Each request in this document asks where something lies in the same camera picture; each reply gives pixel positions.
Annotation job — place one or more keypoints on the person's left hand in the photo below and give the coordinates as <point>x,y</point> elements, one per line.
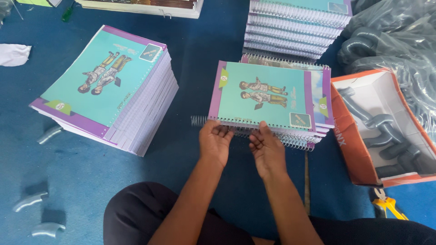
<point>213,146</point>

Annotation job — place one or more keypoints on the person's right hand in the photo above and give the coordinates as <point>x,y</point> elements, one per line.
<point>270,158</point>

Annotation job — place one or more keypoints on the teal purple-edged notebook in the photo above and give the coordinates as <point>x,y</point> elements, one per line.
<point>262,92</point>

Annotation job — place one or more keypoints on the thin wooden stick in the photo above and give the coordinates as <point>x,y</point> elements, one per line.
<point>307,183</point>

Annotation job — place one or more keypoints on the small pile of bound notebooks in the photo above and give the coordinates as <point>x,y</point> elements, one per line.
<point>323,102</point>

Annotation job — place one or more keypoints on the orange white cardboard box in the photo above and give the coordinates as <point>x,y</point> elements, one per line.
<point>347,146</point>

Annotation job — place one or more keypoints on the person's black trousers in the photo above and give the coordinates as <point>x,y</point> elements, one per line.
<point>143,214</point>

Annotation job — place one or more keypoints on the long gray spiral coil bundle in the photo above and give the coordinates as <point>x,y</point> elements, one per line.
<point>381,126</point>

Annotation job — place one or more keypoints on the stack of unbound teal notebooks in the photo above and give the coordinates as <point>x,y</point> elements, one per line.
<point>109,92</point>

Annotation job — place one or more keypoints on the tall stack of spiral notebooks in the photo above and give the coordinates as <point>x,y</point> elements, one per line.
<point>293,30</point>

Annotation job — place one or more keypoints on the short gray spiral coil bundle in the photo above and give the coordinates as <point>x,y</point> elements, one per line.
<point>405,160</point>

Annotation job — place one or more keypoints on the stack of printed paper sheets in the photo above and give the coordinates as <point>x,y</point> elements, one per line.
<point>143,6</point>

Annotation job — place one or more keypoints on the gray curved plastic piece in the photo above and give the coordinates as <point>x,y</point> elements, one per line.
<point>49,134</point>
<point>47,229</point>
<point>30,201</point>

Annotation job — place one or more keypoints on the clear bag of gray coils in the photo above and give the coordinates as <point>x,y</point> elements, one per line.
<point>391,37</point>

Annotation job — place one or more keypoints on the crumpled white paper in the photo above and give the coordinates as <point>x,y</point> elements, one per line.
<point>13,54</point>

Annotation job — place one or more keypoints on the yellow-green paper sheet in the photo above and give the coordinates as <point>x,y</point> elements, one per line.
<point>34,2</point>

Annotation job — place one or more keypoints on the clear plastic wrap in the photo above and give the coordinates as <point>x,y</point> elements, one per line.
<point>4,10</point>

